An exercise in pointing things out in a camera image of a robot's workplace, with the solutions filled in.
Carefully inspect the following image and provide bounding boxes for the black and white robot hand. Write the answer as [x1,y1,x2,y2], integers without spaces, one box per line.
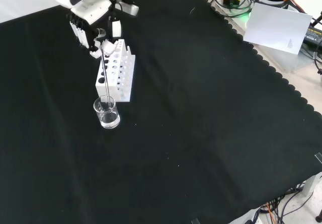
[52,0,123,58]

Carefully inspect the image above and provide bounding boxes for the clear glass rod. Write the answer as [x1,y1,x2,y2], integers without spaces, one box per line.
[100,46,113,109]

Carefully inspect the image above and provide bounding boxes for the white test tube rack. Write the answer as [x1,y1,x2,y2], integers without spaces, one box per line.
[95,39,136,103]

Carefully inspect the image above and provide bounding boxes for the clear glass beaker with water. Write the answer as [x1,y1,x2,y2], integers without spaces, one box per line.
[93,95,121,129]

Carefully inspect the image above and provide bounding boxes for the black bench cloth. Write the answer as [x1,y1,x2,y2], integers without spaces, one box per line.
[0,0,322,224]

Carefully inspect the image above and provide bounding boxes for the pale white board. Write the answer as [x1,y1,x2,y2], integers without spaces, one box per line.
[243,2,313,56]

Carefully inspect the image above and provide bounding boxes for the black power adapter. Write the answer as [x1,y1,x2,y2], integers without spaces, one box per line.
[301,25,322,50]

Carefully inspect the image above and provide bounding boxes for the black floor cables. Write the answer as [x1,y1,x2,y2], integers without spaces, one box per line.
[259,187,315,224]

